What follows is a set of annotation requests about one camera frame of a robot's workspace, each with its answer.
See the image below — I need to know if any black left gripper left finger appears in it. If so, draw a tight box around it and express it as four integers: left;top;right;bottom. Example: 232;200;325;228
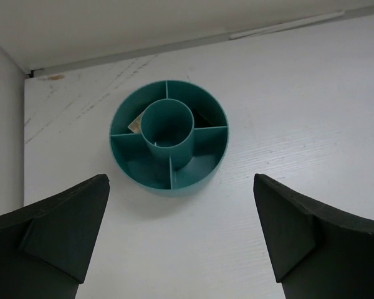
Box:
0;174;110;298

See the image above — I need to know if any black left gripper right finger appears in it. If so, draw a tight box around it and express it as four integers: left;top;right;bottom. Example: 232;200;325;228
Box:
253;174;374;298

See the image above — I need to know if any beige lego brick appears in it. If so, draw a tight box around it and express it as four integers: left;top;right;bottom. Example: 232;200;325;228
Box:
128;114;142;134

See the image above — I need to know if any teal divided round container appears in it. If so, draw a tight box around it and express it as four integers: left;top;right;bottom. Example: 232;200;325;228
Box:
109;80;229;197

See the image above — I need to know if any black lego plate in container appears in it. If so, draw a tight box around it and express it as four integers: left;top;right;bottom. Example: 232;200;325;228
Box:
192;110;217;128

